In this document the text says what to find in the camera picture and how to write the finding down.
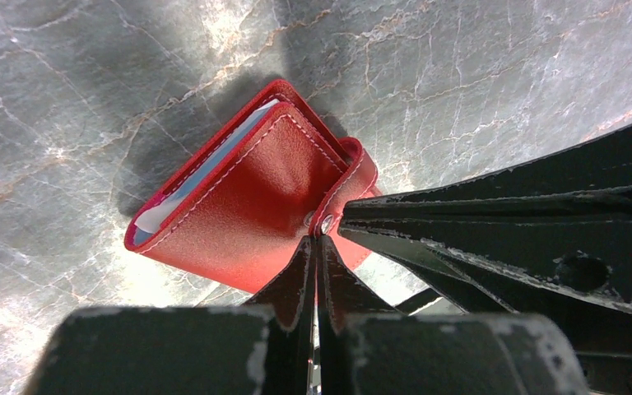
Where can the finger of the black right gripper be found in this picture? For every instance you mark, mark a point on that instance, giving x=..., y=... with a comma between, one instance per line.
x=589, y=181

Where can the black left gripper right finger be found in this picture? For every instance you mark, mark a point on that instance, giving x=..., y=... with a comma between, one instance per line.
x=345, y=304

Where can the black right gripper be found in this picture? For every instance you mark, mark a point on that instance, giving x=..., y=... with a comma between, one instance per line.
x=588, y=259

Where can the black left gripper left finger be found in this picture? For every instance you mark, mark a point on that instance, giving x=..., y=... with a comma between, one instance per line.
x=290, y=347

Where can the red leather card holder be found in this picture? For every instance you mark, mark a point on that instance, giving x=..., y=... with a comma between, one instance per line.
x=237, y=210

